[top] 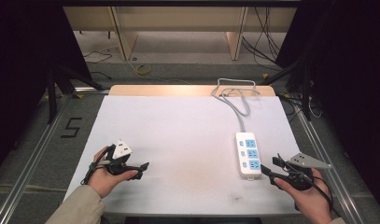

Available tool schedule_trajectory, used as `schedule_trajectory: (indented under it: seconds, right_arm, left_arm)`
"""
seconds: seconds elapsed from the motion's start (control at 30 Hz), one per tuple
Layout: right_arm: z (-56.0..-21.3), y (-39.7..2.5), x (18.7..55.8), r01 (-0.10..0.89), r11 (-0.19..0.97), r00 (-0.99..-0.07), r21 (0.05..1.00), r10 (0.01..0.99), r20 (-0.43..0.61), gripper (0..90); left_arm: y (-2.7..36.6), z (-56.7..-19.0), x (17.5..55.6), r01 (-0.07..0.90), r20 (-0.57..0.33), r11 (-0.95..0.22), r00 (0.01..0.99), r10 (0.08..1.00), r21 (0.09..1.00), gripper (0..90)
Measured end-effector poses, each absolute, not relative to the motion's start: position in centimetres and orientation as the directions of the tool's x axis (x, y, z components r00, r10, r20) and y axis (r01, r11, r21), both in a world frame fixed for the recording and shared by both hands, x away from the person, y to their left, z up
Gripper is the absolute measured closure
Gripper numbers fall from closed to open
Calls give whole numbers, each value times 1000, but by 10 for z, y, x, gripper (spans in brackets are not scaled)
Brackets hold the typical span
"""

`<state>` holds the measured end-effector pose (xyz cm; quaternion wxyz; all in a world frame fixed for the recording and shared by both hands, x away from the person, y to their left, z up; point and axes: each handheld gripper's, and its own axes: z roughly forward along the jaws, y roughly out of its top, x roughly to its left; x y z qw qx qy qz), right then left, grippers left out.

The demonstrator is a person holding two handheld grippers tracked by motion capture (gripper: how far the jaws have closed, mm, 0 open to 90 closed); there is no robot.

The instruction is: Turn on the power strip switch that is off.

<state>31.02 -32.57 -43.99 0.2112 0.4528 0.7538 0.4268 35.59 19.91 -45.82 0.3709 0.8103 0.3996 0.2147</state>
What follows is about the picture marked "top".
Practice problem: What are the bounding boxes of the white power strip blue sockets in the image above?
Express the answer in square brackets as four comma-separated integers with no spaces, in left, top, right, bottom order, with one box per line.
[235,132,263,182]

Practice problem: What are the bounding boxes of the grey power strip cable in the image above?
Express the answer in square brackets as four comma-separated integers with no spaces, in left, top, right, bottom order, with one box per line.
[210,77,261,133]

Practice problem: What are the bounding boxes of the aluminium floor rail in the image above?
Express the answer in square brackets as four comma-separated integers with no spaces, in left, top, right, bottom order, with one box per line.
[295,107,367,224]
[0,89,79,224]

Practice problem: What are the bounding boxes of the white table mat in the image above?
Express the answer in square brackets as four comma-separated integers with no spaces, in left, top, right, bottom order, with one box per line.
[63,94,302,217]

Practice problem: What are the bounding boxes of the tangled cables by stand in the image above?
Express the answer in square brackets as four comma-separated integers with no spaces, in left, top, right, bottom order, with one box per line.
[277,91,323,123]

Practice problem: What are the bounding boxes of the yellow tape roll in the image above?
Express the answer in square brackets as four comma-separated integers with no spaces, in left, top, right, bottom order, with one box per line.
[134,63,152,77]

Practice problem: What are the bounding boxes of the thin black floor cable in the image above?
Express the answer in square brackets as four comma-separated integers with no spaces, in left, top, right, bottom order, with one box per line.
[82,49,114,65]

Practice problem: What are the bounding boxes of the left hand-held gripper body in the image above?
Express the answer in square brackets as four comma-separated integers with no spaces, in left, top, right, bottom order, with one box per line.
[105,139,139,176]

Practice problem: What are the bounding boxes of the black metal stand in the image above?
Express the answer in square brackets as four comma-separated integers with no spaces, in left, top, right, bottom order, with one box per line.
[258,58,314,122]
[45,64,106,125]

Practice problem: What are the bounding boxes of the dark curtain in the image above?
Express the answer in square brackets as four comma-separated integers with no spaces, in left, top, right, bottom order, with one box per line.
[0,0,92,176]
[274,0,380,217]

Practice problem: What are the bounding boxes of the bundle of black floor cables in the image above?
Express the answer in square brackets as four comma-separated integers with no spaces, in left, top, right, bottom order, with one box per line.
[241,6,289,72]

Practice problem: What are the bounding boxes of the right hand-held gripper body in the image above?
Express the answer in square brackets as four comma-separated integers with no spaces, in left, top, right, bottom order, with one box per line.
[282,151,332,191]

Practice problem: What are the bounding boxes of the person's right hand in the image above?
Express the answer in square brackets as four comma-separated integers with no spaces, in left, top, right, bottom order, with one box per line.
[273,168,334,224]

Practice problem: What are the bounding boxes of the beige wooden bench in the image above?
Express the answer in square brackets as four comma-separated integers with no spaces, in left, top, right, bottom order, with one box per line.
[63,6,298,62]

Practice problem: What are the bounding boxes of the person's left hand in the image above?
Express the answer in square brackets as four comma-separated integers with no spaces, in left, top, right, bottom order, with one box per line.
[87,146,139,199]

